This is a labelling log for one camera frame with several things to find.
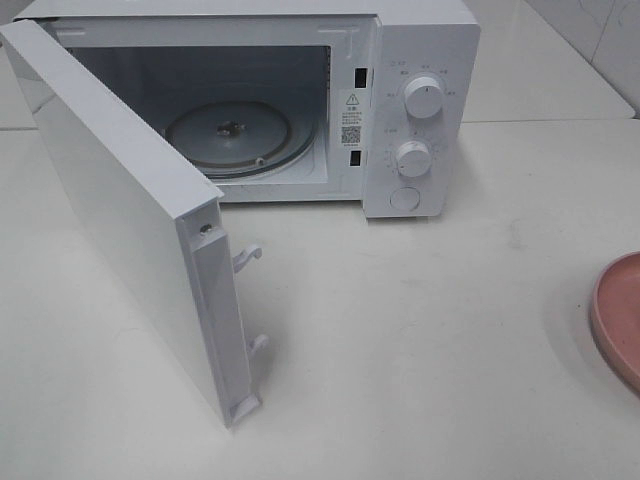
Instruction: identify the round white door button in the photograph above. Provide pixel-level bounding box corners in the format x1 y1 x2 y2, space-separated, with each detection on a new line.
389 187 421 212

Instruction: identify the white timer knob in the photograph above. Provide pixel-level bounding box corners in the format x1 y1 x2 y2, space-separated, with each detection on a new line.
395 141 433 178

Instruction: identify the white microwave door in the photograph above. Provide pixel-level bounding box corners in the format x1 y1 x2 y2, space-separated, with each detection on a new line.
1 20 267 426

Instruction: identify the pink round plate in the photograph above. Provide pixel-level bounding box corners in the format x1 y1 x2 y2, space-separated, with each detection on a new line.
590 252 639 393

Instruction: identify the glass microwave turntable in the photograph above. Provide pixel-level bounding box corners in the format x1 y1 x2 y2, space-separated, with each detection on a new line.
165 100 318 179

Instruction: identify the warning sticker with QR code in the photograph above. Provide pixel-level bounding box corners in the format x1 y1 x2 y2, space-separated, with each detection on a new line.
336 88 370 148

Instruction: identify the white microwave oven body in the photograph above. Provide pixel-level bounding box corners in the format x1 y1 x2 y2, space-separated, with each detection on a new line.
9 1 480 218

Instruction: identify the upper white power knob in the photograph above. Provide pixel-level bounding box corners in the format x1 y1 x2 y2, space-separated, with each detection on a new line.
402 73 444 119

